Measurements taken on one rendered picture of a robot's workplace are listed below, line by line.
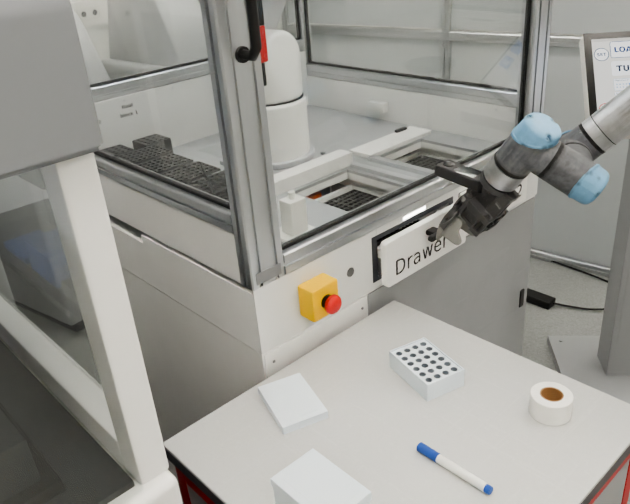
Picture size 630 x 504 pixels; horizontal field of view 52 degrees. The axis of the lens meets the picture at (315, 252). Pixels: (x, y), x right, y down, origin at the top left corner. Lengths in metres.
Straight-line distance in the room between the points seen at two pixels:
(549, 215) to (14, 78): 2.82
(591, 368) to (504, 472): 1.50
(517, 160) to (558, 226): 2.00
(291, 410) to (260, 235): 0.32
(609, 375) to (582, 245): 0.87
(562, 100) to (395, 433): 2.15
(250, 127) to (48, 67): 0.52
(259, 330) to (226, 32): 0.55
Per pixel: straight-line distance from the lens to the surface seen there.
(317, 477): 1.03
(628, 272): 2.34
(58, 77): 0.68
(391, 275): 1.44
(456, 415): 1.21
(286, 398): 1.23
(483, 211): 1.36
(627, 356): 2.53
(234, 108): 1.10
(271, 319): 1.28
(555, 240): 3.29
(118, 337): 0.81
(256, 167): 1.15
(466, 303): 1.83
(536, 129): 1.24
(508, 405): 1.24
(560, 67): 3.04
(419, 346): 1.30
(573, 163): 1.28
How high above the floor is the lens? 1.56
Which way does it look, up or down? 27 degrees down
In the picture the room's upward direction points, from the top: 5 degrees counter-clockwise
